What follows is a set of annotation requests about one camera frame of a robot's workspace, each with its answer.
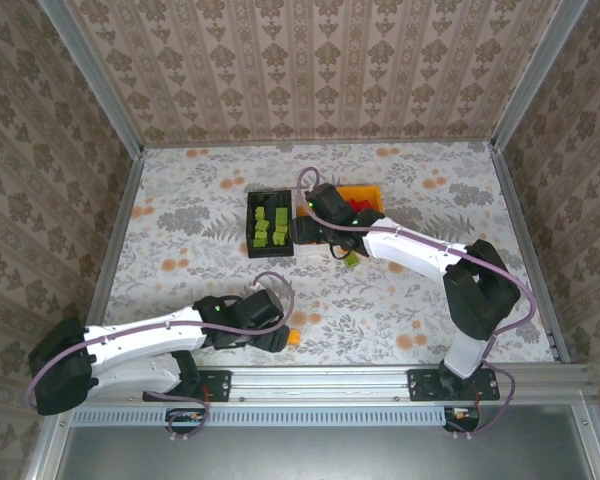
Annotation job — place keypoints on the orange lego brick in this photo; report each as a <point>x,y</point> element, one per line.
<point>295,338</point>
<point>302,210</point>

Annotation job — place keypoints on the green lego brick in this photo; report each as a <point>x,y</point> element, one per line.
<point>260,212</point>
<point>263,235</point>
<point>280,240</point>
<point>351,261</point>
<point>281,215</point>
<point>281,230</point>
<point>261,224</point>
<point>260,244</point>

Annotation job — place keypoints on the red lego brick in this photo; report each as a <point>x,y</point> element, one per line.
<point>354,204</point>
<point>366,206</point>

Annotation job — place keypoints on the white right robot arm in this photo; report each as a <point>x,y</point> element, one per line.
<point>410,250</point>

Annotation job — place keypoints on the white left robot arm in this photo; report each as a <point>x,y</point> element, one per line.
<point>140,330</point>

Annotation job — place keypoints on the white plastic container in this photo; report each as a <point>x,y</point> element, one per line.
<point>310,250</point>

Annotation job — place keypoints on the black plastic container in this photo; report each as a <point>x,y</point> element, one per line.
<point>271,200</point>

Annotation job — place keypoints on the black connector box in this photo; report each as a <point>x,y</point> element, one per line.
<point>462,414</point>
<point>185,416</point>

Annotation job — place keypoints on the grey metal panel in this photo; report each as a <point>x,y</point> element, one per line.
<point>320,455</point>

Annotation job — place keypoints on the floral patterned table sheet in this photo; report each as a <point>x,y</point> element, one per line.
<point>180,175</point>

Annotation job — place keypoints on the aluminium front rail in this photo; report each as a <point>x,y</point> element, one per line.
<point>320,385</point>

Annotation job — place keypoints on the aluminium back rail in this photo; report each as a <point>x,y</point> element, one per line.
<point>320,144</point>

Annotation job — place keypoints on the aluminium side rail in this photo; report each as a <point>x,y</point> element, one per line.
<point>110,260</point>
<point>530,240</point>

